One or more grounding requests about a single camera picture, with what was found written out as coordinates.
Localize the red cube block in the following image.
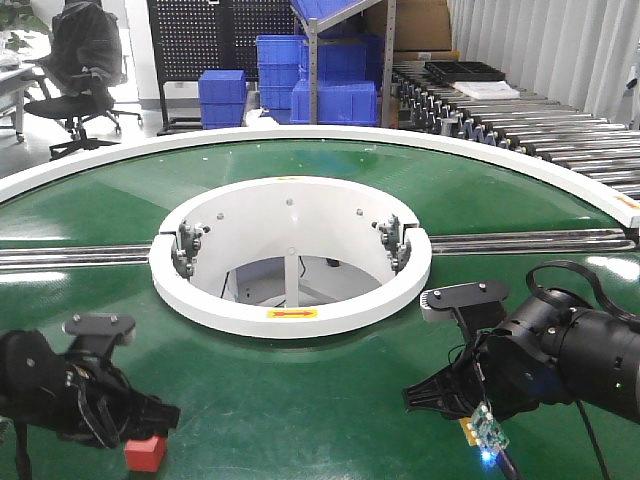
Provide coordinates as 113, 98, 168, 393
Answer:
124, 435, 167, 473

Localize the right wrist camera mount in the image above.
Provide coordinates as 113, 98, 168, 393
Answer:
419, 280, 510, 332

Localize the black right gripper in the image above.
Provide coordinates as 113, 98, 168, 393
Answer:
402, 334, 540, 421

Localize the black compartment tray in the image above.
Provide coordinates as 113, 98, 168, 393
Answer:
424, 61, 506, 83

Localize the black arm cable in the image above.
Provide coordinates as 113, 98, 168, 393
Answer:
526, 259, 640, 326

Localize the white inner conveyor ring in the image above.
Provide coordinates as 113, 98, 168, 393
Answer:
148, 175, 433, 341

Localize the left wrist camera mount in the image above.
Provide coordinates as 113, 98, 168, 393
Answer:
62, 313, 136, 357

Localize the black office chair with jacket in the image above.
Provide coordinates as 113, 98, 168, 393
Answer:
24, 1, 123, 160

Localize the blue crate stack left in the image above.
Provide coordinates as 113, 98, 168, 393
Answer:
198, 70, 248, 129

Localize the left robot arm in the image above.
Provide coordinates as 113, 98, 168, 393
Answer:
1, 330, 180, 448

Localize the white outer conveyor rim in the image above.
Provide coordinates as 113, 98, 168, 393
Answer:
1, 125, 639, 229

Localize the black pegboard panel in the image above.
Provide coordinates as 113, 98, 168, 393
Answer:
147, 0, 296, 135

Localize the green circuit board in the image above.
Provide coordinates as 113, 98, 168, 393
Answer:
458, 401, 509, 459

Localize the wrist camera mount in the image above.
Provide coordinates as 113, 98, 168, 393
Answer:
62, 313, 136, 357
419, 280, 510, 332

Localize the white sheet stack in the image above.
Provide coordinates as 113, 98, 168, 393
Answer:
452, 81, 520, 100

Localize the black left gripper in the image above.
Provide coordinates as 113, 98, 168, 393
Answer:
59, 350, 181, 449

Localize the blue crate stack middle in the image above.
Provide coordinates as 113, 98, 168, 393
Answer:
256, 35, 305, 110

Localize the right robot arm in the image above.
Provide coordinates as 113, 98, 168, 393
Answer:
403, 281, 639, 422

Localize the blue crate stack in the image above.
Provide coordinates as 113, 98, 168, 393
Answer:
256, 35, 305, 110
198, 70, 248, 129

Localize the blue crate front of shelf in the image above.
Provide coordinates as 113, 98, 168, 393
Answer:
290, 80, 379, 127

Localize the metal shelf rack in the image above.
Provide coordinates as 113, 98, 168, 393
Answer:
291, 0, 397, 127

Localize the cardboard box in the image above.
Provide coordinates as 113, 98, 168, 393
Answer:
393, 0, 460, 61

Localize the steel roller conveyor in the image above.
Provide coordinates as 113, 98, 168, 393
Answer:
389, 59, 640, 201

